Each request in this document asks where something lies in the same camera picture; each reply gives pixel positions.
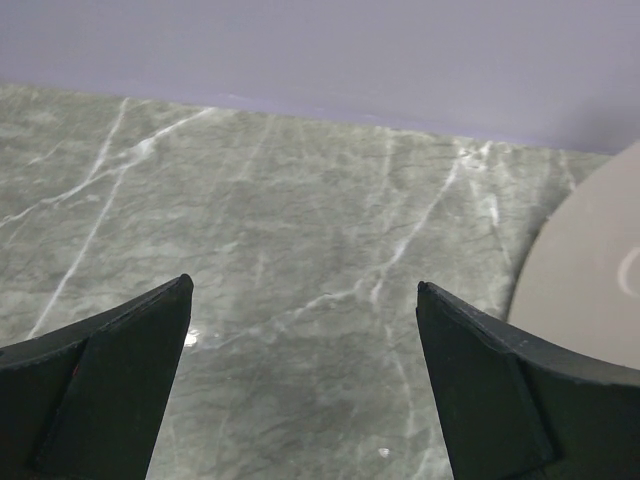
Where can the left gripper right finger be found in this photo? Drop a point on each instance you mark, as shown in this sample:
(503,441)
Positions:
(514,406)

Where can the round drawer organizer box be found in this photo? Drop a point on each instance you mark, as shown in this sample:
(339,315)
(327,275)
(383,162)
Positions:
(579,286)

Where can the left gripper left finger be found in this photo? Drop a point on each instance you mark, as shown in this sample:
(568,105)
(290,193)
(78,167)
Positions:
(86,401)

